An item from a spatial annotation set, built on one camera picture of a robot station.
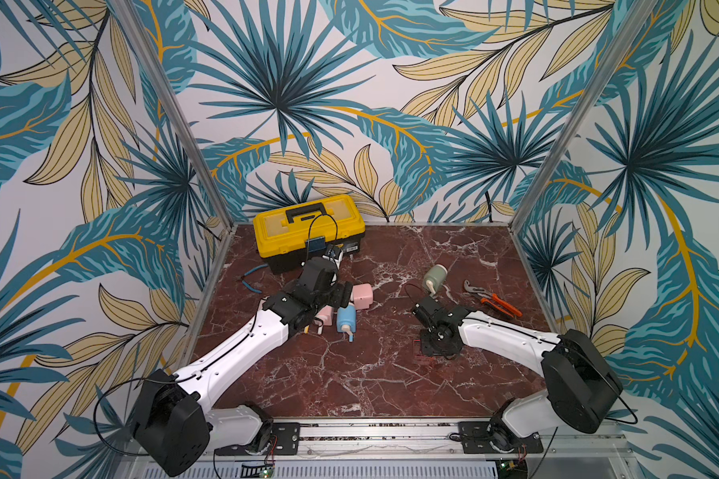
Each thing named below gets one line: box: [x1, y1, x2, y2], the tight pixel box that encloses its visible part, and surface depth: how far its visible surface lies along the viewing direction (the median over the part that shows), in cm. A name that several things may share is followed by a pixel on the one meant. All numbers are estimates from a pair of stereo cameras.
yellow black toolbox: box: [253, 195, 367, 275], surface depth 99 cm
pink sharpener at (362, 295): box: [352, 283, 374, 310], surface depth 94 cm
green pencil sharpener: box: [423, 263, 449, 297], surface depth 99 cm
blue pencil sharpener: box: [336, 303, 357, 344], surface depth 89 cm
